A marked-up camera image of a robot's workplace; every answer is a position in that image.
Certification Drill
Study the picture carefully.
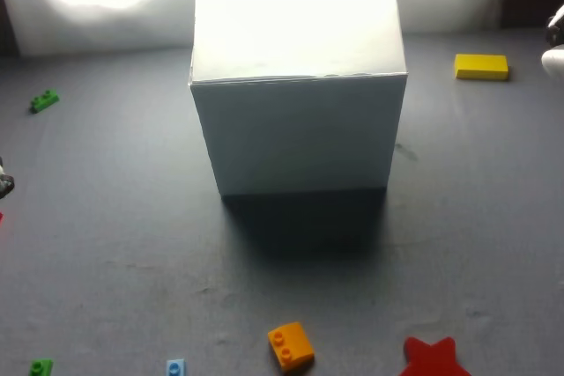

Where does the white cardboard box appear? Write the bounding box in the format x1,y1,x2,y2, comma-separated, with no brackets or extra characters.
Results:
189,0,407,199

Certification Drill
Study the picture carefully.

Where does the grey table cloth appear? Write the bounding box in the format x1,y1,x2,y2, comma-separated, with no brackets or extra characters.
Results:
0,26,564,376

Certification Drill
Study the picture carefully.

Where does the orange-yellow hexagon block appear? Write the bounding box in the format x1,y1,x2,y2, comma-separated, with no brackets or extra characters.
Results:
454,53,510,82

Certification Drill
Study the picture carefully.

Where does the green toy brick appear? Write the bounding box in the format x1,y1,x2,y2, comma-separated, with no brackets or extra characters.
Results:
28,358,55,376
28,88,61,115

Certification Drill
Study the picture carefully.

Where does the red star block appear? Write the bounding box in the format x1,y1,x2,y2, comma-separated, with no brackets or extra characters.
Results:
403,335,472,376

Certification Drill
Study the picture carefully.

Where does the orange toy brick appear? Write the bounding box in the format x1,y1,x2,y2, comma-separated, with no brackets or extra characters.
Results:
266,321,316,372

